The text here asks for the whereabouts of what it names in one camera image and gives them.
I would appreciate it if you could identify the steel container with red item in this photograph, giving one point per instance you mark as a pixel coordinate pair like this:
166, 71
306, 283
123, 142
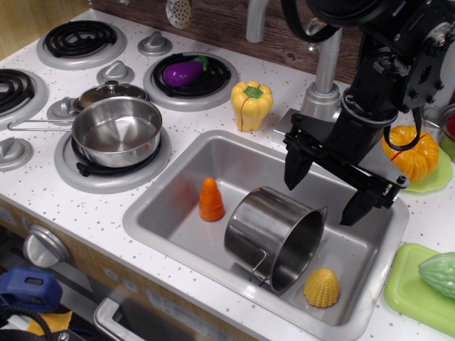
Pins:
443, 120

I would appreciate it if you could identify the orange toy carrot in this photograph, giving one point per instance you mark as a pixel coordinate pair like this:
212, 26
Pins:
211, 207

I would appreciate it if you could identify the silver oven door handle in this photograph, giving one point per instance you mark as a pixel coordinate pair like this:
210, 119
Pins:
110, 319

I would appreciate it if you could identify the silver faucet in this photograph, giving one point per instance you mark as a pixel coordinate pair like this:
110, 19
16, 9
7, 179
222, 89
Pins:
322, 97

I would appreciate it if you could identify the silver stove knob middle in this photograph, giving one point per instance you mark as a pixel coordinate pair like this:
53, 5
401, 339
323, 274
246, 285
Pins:
117, 71

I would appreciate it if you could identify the blue clamp tool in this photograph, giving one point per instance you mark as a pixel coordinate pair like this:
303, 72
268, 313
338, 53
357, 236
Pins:
32, 289

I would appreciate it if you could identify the yellow cloth piece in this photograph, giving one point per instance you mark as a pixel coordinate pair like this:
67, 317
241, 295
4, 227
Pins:
56, 322

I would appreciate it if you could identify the green square plate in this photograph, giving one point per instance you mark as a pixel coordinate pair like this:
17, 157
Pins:
408, 294

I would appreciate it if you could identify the silver sink basin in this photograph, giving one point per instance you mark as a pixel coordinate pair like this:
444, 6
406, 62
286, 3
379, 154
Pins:
166, 218

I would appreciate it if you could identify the silver stove knob front left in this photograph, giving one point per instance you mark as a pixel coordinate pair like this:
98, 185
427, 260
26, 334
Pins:
15, 153

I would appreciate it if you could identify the hanging metal ladle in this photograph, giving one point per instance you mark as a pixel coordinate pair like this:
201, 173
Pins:
311, 28

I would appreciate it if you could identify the silver stove knob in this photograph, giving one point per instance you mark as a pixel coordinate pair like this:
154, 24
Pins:
63, 109
15, 153
154, 45
117, 71

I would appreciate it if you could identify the green toy bitter gourd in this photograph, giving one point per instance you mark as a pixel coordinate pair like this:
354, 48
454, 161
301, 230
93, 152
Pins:
438, 272

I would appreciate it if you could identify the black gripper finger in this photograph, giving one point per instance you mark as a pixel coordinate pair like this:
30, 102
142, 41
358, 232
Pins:
297, 165
358, 206

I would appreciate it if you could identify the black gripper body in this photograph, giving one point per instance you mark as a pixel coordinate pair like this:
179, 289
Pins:
350, 148

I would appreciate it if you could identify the back left black burner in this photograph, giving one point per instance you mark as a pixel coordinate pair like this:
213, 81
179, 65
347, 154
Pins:
81, 45

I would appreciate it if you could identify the back right black burner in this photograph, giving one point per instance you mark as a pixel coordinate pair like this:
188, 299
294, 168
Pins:
209, 90

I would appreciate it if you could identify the hanging slotted spoon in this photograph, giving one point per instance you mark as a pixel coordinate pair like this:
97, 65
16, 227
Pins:
179, 13

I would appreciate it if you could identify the silver stove knob top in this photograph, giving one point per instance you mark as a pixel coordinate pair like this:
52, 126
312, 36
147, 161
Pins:
154, 45

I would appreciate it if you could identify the far left black burner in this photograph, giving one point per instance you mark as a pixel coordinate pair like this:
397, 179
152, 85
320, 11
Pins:
23, 95

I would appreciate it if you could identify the front burner under saucepan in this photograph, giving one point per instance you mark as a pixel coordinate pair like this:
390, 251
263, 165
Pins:
66, 160

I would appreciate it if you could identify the steel pot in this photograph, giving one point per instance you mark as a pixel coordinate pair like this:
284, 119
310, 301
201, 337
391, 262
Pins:
274, 237

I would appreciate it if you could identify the purple toy eggplant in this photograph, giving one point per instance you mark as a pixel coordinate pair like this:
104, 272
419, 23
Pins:
185, 73

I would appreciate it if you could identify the yellow toy bell pepper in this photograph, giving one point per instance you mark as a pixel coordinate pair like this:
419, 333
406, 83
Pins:
251, 102

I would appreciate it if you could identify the orange toy pumpkin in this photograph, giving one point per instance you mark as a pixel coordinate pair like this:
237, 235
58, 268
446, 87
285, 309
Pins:
418, 162

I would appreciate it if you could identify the steel saucepan with handle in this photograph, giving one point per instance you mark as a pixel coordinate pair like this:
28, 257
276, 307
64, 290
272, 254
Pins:
114, 132

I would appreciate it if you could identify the silver oven dial knob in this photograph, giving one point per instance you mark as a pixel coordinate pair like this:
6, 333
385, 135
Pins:
43, 249

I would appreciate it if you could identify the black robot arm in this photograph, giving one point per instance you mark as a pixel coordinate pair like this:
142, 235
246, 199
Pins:
399, 71

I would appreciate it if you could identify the light green plate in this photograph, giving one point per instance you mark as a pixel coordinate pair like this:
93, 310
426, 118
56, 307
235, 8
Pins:
437, 179

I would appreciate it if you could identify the steel pot lid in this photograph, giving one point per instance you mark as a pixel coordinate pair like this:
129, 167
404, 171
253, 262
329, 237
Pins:
109, 89

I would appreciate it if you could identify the black burner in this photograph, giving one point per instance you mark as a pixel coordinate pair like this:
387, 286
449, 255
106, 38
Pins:
209, 90
23, 95
81, 45

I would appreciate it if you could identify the yellow toy corn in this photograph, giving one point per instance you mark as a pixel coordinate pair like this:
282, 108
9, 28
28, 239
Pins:
322, 289

